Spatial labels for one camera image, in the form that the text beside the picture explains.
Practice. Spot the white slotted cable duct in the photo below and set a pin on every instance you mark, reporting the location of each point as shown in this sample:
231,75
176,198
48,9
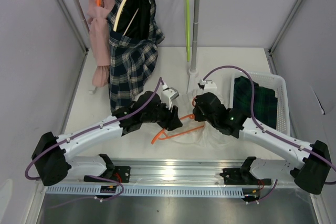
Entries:
99,190

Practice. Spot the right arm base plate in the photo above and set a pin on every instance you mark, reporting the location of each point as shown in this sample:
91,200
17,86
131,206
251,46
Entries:
233,176

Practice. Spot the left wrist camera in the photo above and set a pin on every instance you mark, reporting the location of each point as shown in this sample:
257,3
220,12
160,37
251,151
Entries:
168,95

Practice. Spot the dark green plaid skirt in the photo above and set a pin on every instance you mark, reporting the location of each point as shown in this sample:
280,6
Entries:
265,101

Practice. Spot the aluminium mounting rail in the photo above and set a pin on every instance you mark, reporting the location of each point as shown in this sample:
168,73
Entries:
167,172

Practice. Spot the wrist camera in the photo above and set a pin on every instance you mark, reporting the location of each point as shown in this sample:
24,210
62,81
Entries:
168,95
207,86

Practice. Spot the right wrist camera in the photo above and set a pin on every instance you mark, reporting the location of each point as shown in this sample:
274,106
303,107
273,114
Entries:
207,86

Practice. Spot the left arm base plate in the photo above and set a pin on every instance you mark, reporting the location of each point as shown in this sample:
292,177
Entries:
120,174

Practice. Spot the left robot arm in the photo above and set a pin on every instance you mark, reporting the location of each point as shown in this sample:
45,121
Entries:
58,157

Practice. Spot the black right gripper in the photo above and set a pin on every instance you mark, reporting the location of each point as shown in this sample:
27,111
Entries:
198,117

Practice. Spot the cream wooden hanger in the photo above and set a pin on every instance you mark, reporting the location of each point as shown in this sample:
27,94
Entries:
126,14

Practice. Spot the navy cream plaid skirt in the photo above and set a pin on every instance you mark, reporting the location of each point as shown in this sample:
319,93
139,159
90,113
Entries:
133,56

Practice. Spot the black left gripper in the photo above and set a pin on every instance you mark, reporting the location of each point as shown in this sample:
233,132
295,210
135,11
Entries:
171,121

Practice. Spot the pink skirt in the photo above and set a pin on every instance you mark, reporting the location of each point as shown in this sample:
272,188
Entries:
99,33

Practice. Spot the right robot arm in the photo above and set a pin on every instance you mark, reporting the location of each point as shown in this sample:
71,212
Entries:
306,164

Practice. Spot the green plastic hanger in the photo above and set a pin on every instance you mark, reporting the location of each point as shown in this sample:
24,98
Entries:
187,29

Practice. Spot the white plastic basket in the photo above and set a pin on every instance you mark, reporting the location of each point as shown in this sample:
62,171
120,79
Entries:
276,83

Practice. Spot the orange plastic hanger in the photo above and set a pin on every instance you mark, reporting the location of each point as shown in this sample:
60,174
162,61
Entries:
188,134

